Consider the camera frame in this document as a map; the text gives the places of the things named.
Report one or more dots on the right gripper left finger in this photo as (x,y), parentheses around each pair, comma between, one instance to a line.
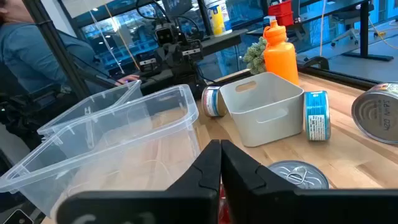
(186,205)

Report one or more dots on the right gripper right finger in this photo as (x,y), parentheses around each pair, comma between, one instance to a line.
(280,208)

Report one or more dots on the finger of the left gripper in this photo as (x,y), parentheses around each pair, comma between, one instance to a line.
(149,65)
(192,51)

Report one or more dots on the red strawberry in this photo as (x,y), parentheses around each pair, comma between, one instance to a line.
(224,207)

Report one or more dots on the silver pull-tab tin can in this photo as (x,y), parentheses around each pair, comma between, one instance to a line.
(298,175)

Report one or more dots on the blue red label tin can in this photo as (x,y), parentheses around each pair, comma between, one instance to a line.
(213,102)

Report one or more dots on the orange water bottle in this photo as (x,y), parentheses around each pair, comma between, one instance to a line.
(280,56)

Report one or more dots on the teal label tin can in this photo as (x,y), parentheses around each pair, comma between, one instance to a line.
(317,115)

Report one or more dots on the picture label tin can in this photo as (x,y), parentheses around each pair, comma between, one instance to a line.
(379,115)

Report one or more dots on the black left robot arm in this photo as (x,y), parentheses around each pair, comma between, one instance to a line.
(186,77)

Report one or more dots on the person's hand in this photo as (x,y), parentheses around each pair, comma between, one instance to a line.
(128,79)

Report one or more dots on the yellow wipes canister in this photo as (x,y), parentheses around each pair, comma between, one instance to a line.
(217,18)

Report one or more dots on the green artificial plant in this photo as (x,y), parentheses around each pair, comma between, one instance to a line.
(255,57)

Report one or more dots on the large clear plastic bin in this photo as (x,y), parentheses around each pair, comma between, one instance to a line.
(93,107)

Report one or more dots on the red plastic crate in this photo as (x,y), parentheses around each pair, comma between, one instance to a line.
(281,12)

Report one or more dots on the small clear plastic bin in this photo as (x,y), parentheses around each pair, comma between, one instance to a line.
(93,155)

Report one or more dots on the person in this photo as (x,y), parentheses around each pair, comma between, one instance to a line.
(28,56)

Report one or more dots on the white office chair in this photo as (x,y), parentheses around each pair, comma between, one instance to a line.
(346,18)

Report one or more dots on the black standing desk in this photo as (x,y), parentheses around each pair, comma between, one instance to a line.
(364,31)

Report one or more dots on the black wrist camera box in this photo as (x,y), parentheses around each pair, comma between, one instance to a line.
(164,35)

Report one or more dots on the black aluminium frame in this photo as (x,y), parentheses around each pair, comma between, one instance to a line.
(46,28)

